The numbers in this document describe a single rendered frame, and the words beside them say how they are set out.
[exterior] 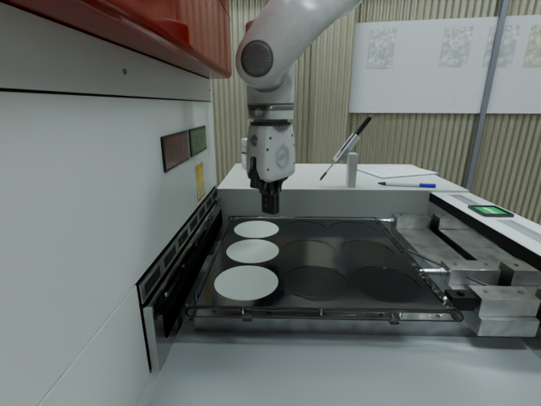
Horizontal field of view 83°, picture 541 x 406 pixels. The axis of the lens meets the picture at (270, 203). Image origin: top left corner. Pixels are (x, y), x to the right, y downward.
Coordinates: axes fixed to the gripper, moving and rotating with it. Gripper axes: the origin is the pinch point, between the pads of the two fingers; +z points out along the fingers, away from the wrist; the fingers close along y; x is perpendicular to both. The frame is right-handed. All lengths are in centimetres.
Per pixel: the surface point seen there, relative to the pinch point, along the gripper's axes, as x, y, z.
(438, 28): 26, 255, -77
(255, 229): 6.0, 2.4, 8.1
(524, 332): -41.7, 4.0, 12.0
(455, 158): 0, 271, 27
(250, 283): -7.2, -14.5, 8.1
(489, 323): -37.6, 1.1, 10.6
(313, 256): -10.5, -0.7, 8.1
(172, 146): 3.4, -18.8, -12.7
